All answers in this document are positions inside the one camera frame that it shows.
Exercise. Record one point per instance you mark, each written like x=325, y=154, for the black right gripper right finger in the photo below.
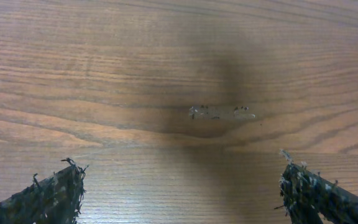
x=308, y=198

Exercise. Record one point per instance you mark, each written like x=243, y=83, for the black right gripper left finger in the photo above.
x=54, y=200

